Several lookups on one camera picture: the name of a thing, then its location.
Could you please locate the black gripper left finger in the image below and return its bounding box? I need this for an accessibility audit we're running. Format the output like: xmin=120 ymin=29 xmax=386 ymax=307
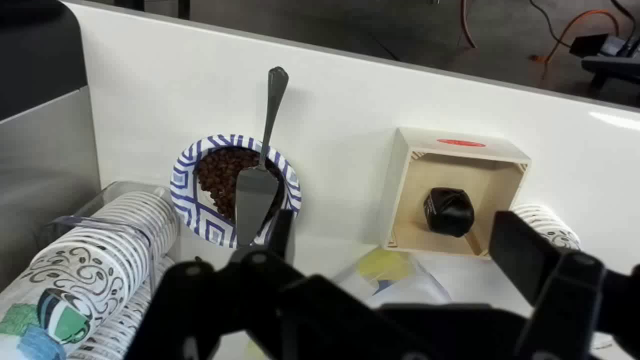
xmin=123 ymin=251 xmax=376 ymax=360

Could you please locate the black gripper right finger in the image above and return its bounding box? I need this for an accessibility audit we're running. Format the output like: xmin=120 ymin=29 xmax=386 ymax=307
xmin=490 ymin=210 xmax=640 ymax=360

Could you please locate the short paper cup stack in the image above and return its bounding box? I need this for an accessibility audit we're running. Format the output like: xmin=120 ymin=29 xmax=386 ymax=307
xmin=0 ymin=193 xmax=178 ymax=360

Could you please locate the blue patterned paper bowl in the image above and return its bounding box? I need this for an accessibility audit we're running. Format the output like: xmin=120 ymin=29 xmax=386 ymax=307
xmin=168 ymin=133 xmax=304 ymax=251

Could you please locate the grey metal spoon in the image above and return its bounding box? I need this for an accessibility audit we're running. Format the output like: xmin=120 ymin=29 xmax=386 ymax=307
xmin=234 ymin=67 xmax=289 ymax=251

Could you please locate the black round object in box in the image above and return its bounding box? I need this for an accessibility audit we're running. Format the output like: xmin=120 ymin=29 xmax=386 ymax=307
xmin=422 ymin=188 xmax=474 ymax=239

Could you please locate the small wooden box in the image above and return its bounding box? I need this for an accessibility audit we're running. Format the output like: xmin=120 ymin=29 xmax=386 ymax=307
xmin=380 ymin=128 xmax=529 ymax=258

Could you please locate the clear plastic container white lid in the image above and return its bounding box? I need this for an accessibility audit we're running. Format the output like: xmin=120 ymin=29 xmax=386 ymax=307
xmin=333 ymin=248 xmax=451 ymax=308

